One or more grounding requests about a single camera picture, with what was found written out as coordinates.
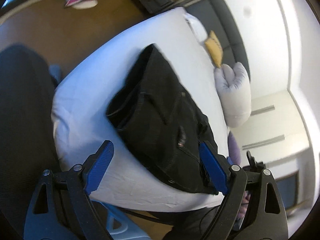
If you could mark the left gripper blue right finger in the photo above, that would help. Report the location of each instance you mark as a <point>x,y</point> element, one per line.
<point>231,181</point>

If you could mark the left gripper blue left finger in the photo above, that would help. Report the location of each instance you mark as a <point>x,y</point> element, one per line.
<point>82,183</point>

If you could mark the black denim pants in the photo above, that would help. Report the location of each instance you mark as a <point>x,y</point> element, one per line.
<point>161,125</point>

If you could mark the purple cushion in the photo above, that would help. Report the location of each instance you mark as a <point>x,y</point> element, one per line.
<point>234,155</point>

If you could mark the white bed mattress sheet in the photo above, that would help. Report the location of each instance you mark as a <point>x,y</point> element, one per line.
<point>81,100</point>

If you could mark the yellow decorative cushion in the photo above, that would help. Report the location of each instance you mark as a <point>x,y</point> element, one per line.
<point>214,48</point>

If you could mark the white pillow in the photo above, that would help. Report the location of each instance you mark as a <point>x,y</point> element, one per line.
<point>197,28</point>

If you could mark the dark grey padded headboard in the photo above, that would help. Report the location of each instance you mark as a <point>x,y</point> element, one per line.
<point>216,16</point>

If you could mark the white wardrobe with black handles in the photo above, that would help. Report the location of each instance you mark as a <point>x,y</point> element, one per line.
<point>275,134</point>

